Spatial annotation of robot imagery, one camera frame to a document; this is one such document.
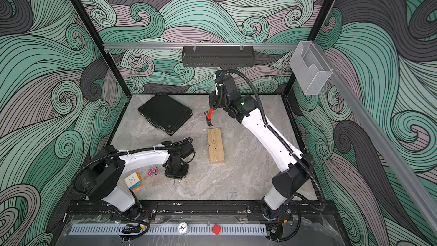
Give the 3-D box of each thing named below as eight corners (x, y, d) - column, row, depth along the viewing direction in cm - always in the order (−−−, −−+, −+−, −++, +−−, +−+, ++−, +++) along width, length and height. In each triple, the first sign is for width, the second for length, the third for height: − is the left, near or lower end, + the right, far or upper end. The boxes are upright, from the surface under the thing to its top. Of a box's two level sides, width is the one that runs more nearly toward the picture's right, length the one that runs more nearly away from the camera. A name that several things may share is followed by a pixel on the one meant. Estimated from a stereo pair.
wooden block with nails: (209, 164, 89) (209, 160, 86) (207, 132, 102) (207, 128, 99) (224, 162, 90) (225, 159, 87) (221, 131, 103) (221, 127, 100)
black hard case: (138, 115, 110) (135, 109, 106) (161, 97, 121) (159, 91, 117) (171, 137, 100) (168, 131, 95) (192, 114, 111) (191, 109, 106)
